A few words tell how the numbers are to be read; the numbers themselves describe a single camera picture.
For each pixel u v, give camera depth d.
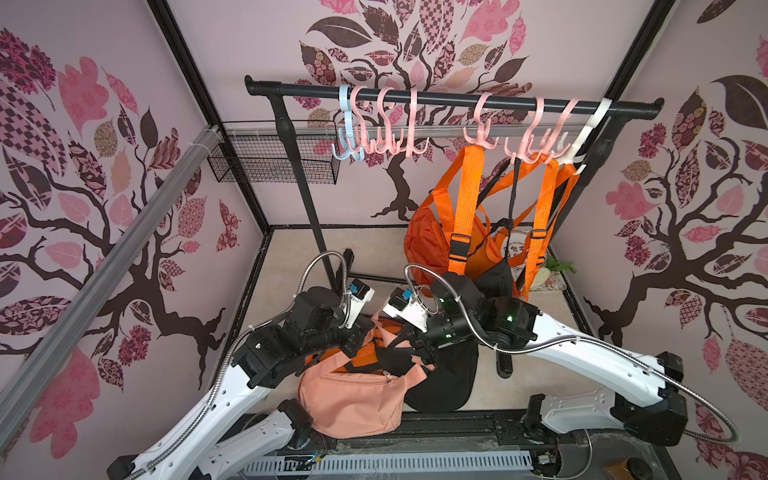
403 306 0.53
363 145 0.54
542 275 1.01
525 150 0.51
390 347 0.59
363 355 0.85
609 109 0.43
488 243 0.76
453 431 0.75
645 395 0.39
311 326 0.48
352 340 0.56
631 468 0.62
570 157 0.52
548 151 0.51
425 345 0.54
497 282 0.64
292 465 0.72
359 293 0.55
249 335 0.47
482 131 0.51
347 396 0.73
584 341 0.43
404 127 0.93
